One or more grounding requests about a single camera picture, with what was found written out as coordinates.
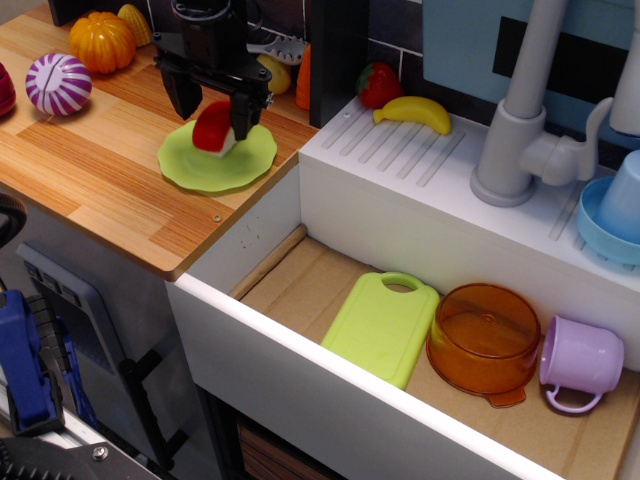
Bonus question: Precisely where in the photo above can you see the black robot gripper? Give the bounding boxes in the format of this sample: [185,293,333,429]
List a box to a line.
[151,1,273,141]

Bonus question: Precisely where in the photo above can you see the green toy cutting board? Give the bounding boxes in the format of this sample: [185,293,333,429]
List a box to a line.
[321,272,440,390]

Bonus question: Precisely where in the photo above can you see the light blue plastic cup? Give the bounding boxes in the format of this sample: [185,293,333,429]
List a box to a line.
[596,150,640,244]

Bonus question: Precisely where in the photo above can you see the black oven door handle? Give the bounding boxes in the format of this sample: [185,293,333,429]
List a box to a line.
[118,349,188,471]

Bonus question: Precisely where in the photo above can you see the grey toy oven door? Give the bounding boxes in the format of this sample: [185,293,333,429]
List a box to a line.
[16,241,217,479]

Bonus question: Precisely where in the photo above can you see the yellow toy corn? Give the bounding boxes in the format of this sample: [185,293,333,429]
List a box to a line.
[118,4,152,47]

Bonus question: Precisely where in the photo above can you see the white toy sink unit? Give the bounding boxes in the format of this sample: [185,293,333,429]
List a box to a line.
[167,102,639,479]

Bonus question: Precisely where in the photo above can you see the dark red toy vegetable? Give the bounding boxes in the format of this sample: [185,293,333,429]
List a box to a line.
[0,64,16,117]

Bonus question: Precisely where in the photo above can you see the yellow toy potato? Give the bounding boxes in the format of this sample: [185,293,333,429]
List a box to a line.
[257,54,292,95]

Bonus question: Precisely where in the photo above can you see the yellow toy banana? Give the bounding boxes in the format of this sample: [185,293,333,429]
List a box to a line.
[373,96,452,135]

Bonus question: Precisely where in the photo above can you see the red and white toy sushi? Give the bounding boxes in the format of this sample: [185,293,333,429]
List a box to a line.
[192,100,236,157]

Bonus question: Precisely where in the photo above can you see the blue handled grey pasta spoon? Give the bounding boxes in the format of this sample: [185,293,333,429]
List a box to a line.
[247,35,307,66]

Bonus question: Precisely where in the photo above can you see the red toy strawberry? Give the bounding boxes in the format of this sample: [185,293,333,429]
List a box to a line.
[356,62,405,109]

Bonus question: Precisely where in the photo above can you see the orange transparent toy pot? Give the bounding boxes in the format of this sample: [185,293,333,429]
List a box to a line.
[426,283,541,408]

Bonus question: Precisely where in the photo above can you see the purple striped toy onion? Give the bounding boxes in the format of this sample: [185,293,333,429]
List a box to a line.
[25,53,93,117]

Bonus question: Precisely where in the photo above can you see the grey toy faucet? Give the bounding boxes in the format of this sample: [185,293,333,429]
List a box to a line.
[470,1,614,207]

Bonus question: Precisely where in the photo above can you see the orange toy pumpkin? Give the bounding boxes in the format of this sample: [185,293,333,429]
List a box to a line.
[68,12,137,74]

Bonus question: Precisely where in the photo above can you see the green plastic plate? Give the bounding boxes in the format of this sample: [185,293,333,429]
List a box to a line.
[157,121,278,193]

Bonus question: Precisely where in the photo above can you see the blue clamp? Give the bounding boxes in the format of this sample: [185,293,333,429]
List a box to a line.
[1,290,99,436]

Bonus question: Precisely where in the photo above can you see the purple plastic toy cup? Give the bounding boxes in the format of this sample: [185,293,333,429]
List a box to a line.
[539,316,625,415]

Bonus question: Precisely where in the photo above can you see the orange toy carrot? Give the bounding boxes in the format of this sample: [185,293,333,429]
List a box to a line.
[295,44,311,111]

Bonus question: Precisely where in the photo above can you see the light blue plastic bowl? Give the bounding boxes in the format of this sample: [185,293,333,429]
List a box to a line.
[577,176,639,266]

